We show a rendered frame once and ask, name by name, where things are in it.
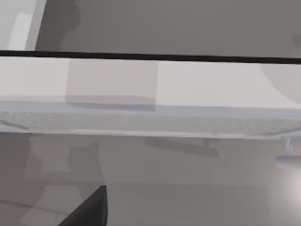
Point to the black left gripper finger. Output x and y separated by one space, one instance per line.
94 209

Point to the white sink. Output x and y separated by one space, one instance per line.
188 84

